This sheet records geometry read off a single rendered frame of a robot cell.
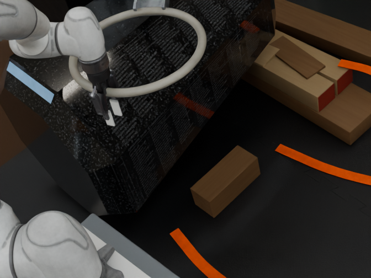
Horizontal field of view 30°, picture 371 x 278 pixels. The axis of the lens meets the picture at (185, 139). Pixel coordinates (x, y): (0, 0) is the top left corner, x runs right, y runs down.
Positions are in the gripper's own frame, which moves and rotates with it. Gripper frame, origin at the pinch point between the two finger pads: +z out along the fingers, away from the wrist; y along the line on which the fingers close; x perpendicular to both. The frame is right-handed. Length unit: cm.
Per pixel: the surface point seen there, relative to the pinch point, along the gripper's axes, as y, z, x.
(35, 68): 14.5, -0.1, 42.7
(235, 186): 36, 71, -20
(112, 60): 27.8, 2.1, 16.3
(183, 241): 8, 80, -7
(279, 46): 109, 53, -16
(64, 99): 5.3, 3.5, 24.4
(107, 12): 50, -3, 30
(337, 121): 80, 67, -52
